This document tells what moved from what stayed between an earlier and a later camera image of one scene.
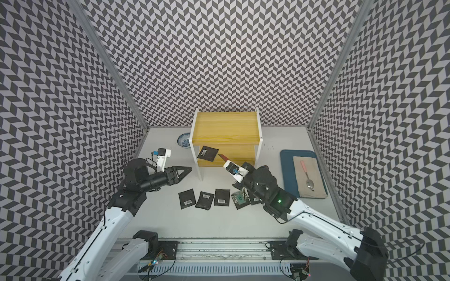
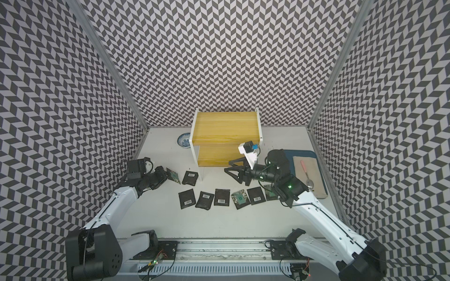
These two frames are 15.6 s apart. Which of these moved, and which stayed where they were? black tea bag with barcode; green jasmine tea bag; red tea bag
Moved: red tea bag
Stayed: green jasmine tea bag; black tea bag with barcode
